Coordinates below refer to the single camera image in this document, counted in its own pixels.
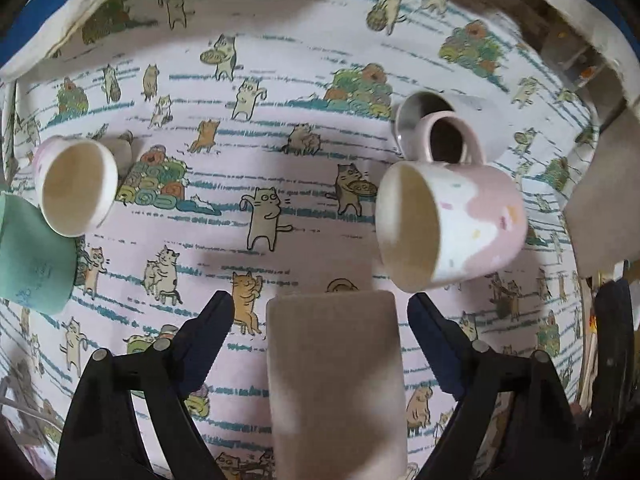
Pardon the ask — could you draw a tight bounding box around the cat printed cloth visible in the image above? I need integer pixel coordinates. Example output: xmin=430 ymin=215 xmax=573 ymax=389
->
xmin=0 ymin=0 xmax=601 ymax=480

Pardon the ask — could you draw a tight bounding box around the white cloth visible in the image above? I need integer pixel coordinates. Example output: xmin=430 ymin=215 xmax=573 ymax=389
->
xmin=0 ymin=0 xmax=168 ymax=80
xmin=500 ymin=0 xmax=640 ymax=96

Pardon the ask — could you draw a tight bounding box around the grey cup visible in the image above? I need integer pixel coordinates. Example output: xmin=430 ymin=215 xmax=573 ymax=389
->
xmin=394 ymin=90 xmax=511 ymax=161

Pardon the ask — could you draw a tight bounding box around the beige board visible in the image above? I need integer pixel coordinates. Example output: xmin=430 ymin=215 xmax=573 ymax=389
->
xmin=564 ymin=109 xmax=640 ymax=281

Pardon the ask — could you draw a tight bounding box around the small pink white cup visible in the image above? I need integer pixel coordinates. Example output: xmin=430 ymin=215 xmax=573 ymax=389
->
xmin=33 ymin=130 xmax=135 ymax=238

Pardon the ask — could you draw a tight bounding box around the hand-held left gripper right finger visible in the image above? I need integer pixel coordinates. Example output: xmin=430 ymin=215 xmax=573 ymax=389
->
xmin=407 ymin=292 xmax=586 ymax=480

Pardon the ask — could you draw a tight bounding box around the black frame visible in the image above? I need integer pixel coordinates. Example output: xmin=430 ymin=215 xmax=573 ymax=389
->
xmin=591 ymin=277 xmax=639 ymax=443

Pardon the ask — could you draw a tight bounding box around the green cup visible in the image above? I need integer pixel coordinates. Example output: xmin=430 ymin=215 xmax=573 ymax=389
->
xmin=0 ymin=193 xmax=79 ymax=315

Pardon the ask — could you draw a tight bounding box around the pink speckled mug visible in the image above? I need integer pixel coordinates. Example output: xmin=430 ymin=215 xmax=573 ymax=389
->
xmin=374 ymin=111 xmax=529 ymax=294

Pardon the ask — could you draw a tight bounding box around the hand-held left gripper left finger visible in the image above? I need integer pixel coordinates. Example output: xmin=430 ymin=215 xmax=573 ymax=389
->
xmin=55 ymin=290 xmax=236 ymax=480

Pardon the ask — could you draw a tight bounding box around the beige cup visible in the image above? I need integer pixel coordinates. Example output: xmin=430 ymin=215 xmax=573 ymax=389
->
xmin=264 ymin=289 xmax=409 ymax=480

